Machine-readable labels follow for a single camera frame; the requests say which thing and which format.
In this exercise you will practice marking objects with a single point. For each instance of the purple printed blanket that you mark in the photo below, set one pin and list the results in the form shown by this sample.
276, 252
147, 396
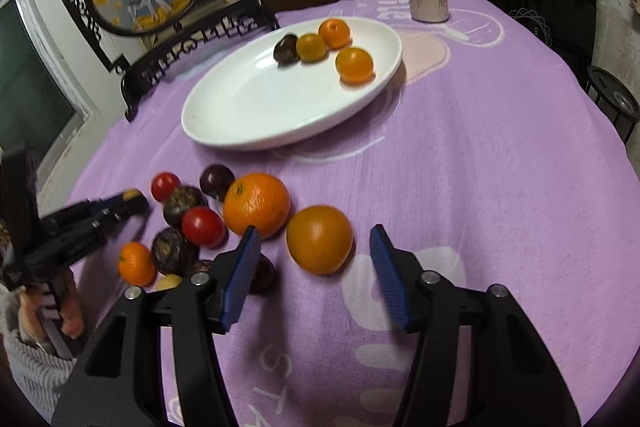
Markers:
475, 157

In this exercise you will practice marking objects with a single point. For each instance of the wrinkled dark passion fruit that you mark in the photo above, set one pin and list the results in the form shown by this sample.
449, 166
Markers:
182, 203
168, 249
264, 276

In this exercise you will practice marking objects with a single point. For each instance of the white framed window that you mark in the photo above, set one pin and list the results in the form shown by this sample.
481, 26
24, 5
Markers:
30, 87

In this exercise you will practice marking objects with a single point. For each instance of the yellow-orange round fruit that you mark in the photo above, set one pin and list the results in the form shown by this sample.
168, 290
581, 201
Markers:
311, 47

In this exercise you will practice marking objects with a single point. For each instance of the small tangerine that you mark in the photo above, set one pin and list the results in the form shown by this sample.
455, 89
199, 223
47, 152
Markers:
334, 33
354, 65
136, 263

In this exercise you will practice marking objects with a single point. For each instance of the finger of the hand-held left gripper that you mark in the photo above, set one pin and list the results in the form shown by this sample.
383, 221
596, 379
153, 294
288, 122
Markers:
85, 208
132, 208

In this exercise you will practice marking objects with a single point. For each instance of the red cherry tomato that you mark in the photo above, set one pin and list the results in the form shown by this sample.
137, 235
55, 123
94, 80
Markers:
203, 227
165, 186

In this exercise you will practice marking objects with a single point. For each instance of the large bumpy orange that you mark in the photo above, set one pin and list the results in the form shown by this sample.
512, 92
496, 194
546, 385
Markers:
256, 205

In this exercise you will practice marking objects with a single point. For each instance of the yellow longan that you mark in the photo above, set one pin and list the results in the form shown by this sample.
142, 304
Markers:
169, 283
131, 194

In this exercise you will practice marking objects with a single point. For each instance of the dark purple plum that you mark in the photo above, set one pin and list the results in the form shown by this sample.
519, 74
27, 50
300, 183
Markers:
216, 181
285, 50

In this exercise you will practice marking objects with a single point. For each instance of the small dark round fruit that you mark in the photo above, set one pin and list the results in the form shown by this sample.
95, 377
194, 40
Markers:
201, 267

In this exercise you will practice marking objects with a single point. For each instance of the large smooth orange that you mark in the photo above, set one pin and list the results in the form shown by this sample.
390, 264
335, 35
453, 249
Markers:
319, 239

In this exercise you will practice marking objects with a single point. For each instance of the person's left forearm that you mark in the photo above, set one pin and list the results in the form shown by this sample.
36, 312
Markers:
30, 372

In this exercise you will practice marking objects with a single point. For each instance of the person's left hand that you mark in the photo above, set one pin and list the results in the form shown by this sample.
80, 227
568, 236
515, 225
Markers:
72, 312

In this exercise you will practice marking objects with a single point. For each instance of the white oval plate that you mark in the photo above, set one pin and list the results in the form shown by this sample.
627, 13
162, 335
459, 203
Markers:
250, 107

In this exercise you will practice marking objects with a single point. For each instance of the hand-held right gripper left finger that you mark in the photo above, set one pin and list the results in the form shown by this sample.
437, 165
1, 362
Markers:
240, 277

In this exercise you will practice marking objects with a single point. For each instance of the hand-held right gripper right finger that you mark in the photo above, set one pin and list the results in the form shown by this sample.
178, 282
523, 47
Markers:
387, 272

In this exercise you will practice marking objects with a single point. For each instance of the black round stool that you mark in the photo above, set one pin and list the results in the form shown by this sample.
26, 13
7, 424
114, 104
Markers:
612, 99

